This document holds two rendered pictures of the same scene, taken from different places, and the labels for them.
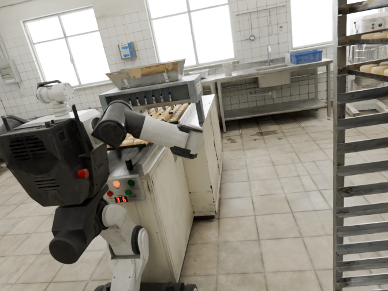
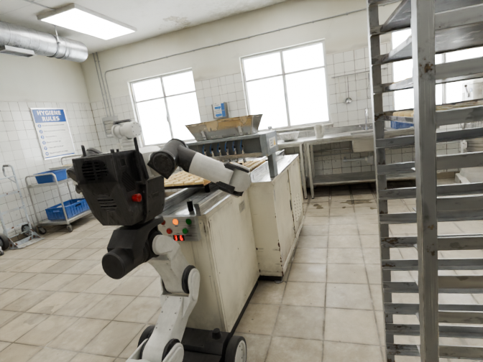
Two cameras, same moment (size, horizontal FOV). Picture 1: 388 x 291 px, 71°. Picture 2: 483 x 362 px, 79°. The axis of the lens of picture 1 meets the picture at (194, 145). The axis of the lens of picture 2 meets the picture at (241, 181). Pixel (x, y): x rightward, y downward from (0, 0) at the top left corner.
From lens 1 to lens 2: 0.28 m
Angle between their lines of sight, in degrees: 12
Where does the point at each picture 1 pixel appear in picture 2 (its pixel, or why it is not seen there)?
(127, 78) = (204, 130)
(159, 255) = (210, 301)
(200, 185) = (267, 242)
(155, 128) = (203, 163)
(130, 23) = (225, 85)
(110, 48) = (204, 108)
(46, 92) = (118, 128)
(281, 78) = not seen: hidden behind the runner
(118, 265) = (167, 301)
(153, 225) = (207, 268)
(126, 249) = (176, 285)
